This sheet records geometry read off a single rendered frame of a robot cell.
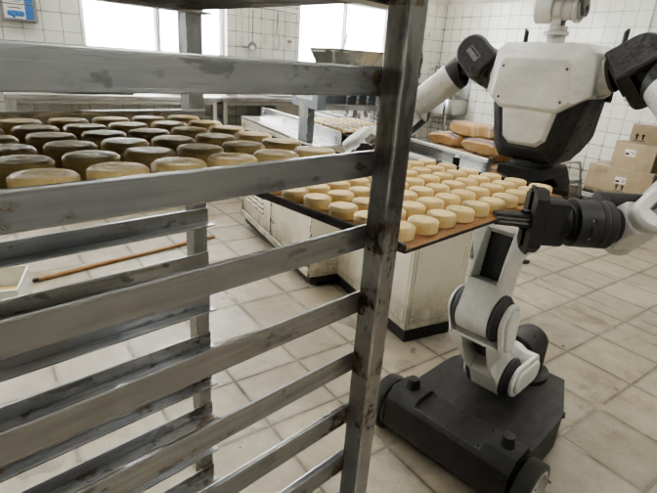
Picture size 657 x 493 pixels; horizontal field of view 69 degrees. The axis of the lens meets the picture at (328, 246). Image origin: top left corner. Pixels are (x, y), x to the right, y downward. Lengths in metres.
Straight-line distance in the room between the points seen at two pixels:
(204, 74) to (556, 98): 1.07
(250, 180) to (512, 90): 1.05
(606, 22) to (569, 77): 4.97
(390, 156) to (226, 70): 0.21
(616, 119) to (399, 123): 5.64
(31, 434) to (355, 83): 0.42
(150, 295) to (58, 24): 4.79
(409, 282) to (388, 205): 1.68
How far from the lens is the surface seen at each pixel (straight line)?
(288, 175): 0.48
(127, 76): 0.39
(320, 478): 0.76
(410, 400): 1.73
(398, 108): 0.54
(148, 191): 0.40
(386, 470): 1.76
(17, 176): 0.43
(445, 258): 2.29
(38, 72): 0.37
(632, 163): 5.64
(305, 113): 2.64
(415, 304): 2.29
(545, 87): 1.37
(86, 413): 0.46
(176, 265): 0.94
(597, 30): 6.34
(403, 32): 0.54
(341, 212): 0.79
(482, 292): 1.47
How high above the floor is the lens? 1.25
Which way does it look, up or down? 21 degrees down
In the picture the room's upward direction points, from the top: 4 degrees clockwise
